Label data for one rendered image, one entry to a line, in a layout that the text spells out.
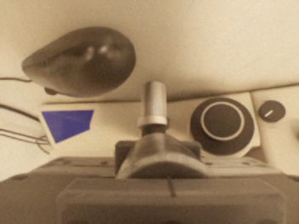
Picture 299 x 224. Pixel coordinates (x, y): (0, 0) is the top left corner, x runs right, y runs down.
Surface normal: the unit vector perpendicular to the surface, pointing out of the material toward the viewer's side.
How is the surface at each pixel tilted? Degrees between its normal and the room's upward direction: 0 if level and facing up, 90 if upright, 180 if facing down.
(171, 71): 0
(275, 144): 90
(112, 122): 81
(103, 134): 49
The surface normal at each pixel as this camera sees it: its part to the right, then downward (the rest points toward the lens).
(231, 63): 0.00, 0.94
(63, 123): -0.23, 0.37
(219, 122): -0.33, -0.33
